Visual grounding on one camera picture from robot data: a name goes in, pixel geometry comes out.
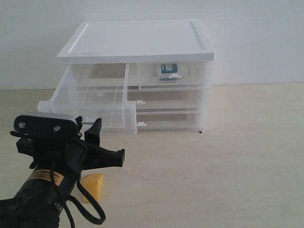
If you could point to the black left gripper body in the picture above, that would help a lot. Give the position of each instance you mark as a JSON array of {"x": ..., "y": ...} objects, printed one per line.
[{"x": 58, "y": 162}]

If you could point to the yellow sponge wedge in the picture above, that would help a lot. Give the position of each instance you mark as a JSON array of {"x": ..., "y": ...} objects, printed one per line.
[{"x": 93, "y": 183}]

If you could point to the teal bottle white cap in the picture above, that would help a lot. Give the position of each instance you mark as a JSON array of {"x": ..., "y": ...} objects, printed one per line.
[{"x": 168, "y": 71}]

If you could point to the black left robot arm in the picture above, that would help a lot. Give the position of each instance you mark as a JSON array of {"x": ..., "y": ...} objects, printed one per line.
[{"x": 42, "y": 207}]

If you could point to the bottom wide clear drawer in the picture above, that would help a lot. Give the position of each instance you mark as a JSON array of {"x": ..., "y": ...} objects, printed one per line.
[{"x": 175, "y": 120}]

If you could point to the wide clear drawer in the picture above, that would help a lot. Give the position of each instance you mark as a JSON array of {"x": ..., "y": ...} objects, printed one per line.
[
  {"x": 166, "y": 99},
  {"x": 175, "y": 120}
]

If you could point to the white plastic drawer cabinet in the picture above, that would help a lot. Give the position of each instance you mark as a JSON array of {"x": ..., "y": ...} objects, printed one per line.
[{"x": 148, "y": 41}]

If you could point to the middle wide clear drawer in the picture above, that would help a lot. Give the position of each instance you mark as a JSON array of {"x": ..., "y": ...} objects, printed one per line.
[{"x": 166, "y": 99}]

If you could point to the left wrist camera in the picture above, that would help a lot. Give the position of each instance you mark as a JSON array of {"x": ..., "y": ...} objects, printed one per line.
[{"x": 42, "y": 125}]

